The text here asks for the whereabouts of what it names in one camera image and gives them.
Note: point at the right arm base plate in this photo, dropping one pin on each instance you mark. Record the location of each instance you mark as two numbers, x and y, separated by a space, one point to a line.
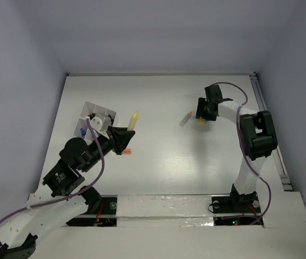
226 214

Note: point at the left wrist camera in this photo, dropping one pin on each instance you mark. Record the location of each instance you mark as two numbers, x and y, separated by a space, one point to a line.
99 122

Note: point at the aluminium rail right side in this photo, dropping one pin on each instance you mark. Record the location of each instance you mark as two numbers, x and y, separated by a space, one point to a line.
269 130

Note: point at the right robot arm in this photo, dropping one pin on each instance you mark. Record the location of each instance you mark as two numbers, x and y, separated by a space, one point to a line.
257 140

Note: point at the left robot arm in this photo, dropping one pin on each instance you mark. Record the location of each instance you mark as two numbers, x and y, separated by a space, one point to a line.
66 191

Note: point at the orange eraser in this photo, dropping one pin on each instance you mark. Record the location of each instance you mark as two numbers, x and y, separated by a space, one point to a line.
127 151

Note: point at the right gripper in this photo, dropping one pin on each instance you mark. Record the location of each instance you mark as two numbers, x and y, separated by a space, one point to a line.
201 113

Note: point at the blue clear glue bottle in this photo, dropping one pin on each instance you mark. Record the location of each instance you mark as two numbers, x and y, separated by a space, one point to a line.
83 132

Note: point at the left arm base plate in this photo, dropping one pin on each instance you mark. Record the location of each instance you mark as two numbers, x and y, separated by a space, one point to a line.
104 216

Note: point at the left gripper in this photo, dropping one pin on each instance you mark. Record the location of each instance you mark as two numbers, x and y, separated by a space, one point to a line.
119 138

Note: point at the yellow glue tube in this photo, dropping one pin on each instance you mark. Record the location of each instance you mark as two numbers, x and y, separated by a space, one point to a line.
133 121

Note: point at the grey pencil shaped case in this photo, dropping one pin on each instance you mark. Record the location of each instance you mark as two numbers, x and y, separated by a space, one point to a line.
185 119

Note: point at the white divided organizer tray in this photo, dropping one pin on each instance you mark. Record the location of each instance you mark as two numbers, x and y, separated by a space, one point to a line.
82 122

